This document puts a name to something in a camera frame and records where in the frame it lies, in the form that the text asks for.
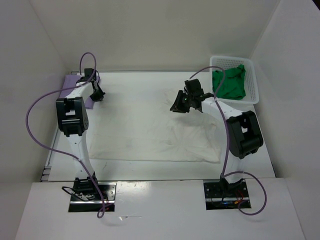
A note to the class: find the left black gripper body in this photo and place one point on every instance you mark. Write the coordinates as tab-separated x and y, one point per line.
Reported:
98	87

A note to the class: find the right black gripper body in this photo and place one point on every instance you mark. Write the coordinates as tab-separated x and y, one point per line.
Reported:
190	97

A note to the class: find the purple t shirt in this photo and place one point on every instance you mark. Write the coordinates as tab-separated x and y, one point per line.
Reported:
70	81

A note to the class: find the cream t shirt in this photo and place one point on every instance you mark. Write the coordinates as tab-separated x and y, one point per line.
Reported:
141	127

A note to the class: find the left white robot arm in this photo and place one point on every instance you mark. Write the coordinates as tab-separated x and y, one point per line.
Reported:
73	122

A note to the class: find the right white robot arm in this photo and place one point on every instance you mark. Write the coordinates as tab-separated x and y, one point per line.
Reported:
243	133

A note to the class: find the green t shirt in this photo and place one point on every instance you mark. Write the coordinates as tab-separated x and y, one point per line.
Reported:
233	86

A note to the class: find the white perforated plastic basket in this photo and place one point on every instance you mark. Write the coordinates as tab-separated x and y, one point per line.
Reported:
250	80

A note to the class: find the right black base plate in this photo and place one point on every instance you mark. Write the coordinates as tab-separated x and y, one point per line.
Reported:
218	199

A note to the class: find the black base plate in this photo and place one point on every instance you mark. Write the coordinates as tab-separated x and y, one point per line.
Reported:
218	199
86	203

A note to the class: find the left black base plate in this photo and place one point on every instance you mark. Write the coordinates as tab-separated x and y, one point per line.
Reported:
86	203

